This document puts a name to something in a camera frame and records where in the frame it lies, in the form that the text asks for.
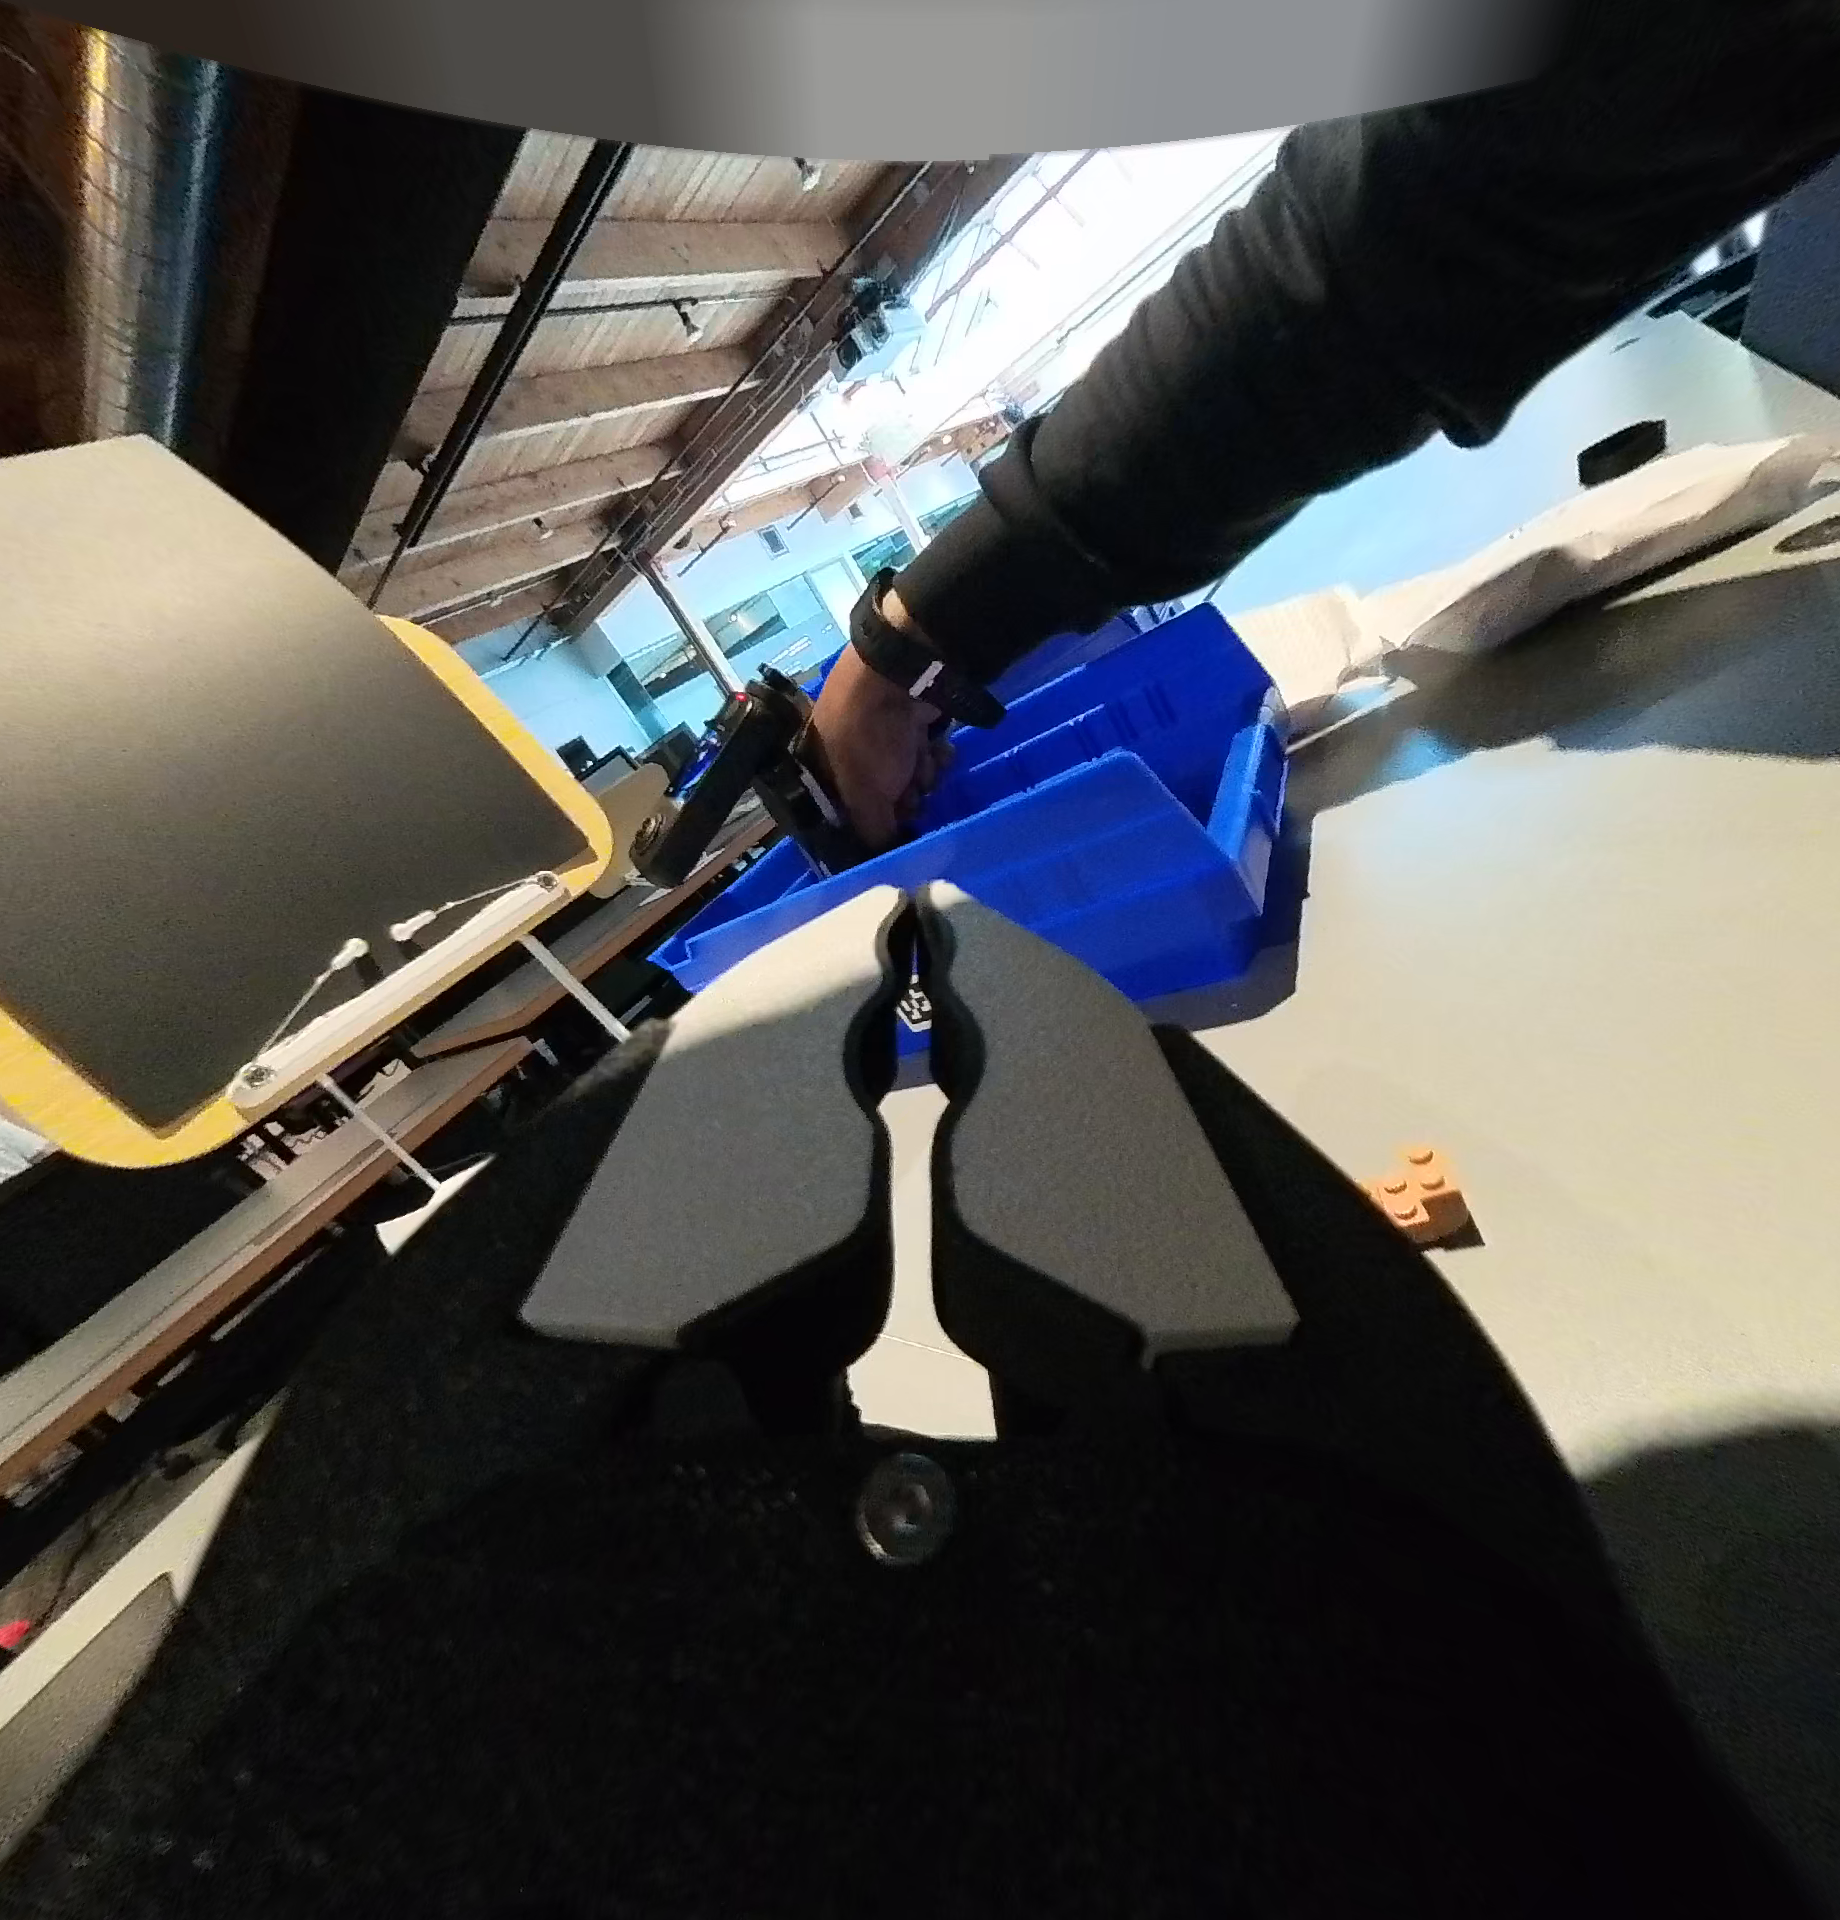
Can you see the person's right forearm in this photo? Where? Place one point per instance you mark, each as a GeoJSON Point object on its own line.
{"type": "Point", "coordinates": [1309, 301]}

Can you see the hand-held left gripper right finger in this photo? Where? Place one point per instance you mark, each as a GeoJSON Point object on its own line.
{"type": "Point", "coordinates": [1100, 1170]}

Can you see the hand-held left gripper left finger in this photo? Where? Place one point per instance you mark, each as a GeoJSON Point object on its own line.
{"type": "Point", "coordinates": [739, 1156]}

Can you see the silver ventilation duct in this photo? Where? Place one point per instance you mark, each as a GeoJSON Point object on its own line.
{"type": "Point", "coordinates": [154, 225]}

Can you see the small black round object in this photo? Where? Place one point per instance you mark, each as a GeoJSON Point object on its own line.
{"type": "Point", "coordinates": [1623, 452]}

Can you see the round desk grommet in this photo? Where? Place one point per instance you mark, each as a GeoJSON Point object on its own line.
{"type": "Point", "coordinates": [1835, 532]}

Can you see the blue storage bin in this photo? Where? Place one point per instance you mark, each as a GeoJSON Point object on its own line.
{"type": "Point", "coordinates": [1145, 676]}
{"type": "Point", "coordinates": [1040, 885]}

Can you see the dark panel with yellow rim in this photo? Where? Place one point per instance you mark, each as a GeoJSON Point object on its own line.
{"type": "Point", "coordinates": [230, 781]}

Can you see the grey desk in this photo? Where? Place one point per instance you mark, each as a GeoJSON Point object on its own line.
{"type": "Point", "coordinates": [1609, 975]}

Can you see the grey box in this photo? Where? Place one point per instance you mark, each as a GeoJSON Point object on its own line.
{"type": "Point", "coordinates": [1819, 270]}

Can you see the person's right hand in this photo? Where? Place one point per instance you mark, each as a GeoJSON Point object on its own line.
{"type": "Point", "coordinates": [874, 750]}

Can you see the black wristwatch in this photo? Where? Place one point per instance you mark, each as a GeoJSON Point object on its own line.
{"type": "Point", "coordinates": [890, 630]}

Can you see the white crumpled bag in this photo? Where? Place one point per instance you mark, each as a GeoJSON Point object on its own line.
{"type": "Point", "coordinates": [1609, 525]}

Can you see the orange toy brick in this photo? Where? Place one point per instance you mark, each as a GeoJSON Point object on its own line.
{"type": "Point", "coordinates": [1422, 1200]}

